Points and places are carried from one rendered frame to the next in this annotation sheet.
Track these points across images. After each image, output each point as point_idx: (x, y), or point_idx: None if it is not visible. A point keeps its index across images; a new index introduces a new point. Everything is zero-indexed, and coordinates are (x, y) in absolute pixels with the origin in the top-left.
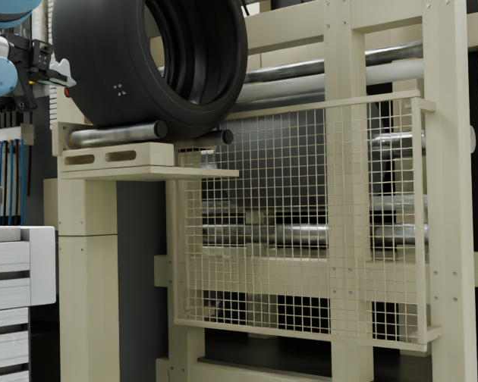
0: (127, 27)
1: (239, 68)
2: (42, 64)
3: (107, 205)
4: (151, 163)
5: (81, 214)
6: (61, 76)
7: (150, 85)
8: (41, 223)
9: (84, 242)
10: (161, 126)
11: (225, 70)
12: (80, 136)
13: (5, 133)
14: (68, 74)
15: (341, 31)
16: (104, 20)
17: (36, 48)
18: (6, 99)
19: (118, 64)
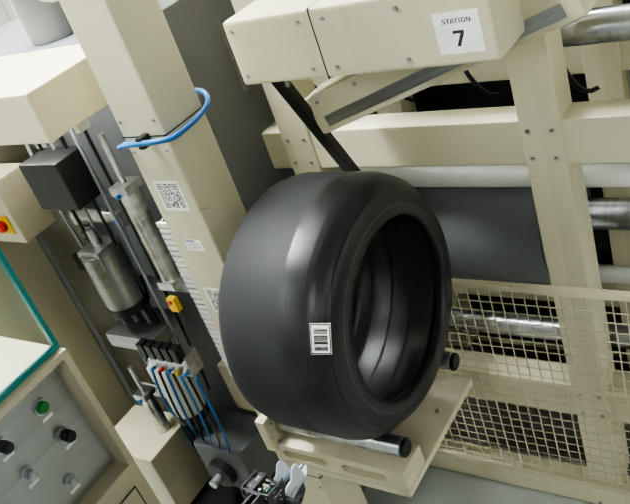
0: (348, 401)
1: (446, 280)
2: (280, 502)
3: None
4: (409, 489)
5: None
6: (302, 497)
7: (385, 423)
8: (221, 381)
9: (320, 482)
10: (406, 447)
11: (416, 253)
12: (294, 429)
13: (166, 362)
14: (301, 475)
15: (554, 167)
16: (318, 403)
17: (272, 503)
18: (139, 306)
19: (348, 431)
